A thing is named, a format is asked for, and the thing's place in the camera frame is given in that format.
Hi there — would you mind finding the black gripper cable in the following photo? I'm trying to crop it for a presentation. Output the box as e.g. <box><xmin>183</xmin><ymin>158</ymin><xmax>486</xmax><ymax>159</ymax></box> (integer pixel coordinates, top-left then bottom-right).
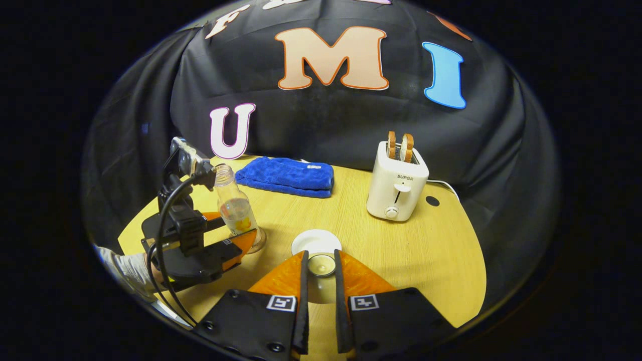
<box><xmin>147</xmin><ymin>173</ymin><xmax>202</xmax><ymax>327</ymax></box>

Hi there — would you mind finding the white toaster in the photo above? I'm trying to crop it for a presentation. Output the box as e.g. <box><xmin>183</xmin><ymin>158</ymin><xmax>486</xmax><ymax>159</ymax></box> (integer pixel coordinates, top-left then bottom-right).
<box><xmin>366</xmin><ymin>140</ymin><xmax>430</xmax><ymax>223</ymax></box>

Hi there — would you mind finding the clear glass water bottle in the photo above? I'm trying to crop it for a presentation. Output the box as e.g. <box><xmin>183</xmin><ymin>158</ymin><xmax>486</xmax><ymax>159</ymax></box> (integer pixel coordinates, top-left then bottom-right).
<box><xmin>213</xmin><ymin>163</ymin><xmax>262</xmax><ymax>251</ymax></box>

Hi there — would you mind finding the white toaster cable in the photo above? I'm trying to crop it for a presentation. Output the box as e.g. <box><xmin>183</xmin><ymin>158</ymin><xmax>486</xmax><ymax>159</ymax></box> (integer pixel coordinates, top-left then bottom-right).
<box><xmin>426</xmin><ymin>178</ymin><xmax>461</xmax><ymax>203</ymax></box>

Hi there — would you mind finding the blue folded towel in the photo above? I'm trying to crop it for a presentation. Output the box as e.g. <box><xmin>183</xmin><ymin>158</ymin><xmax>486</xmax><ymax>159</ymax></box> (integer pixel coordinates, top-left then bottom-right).
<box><xmin>235</xmin><ymin>156</ymin><xmax>335</xmax><ymax>199</ymax></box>

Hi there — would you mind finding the white teacup lid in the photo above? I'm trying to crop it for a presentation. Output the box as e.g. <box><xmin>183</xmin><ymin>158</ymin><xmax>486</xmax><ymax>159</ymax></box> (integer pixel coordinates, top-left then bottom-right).
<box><xmin>290</xmin><ymin>229</ymin><xmax>343</xmax><ymax>304</ymax></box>

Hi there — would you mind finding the black backdrop cloth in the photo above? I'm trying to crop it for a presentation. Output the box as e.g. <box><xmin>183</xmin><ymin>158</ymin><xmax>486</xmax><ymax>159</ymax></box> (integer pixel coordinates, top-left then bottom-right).
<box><xmin>83</xmin><ymin>0</ymin><xmax>560</xmax><ymax>314</ymax></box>

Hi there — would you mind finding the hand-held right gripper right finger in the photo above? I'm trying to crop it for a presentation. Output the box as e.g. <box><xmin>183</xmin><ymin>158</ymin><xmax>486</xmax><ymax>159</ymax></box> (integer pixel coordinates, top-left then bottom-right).
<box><xmin>333</xmin><ymin>249</ymin><xmax>455</xmax><ymax>359</ymax></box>

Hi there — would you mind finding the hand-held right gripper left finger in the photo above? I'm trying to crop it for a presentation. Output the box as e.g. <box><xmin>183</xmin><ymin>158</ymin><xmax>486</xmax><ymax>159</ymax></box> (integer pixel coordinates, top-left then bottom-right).
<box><xmin>193</xmin><ymin>250</ymin><xmax>310</xmax><ymax>360</ymax></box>

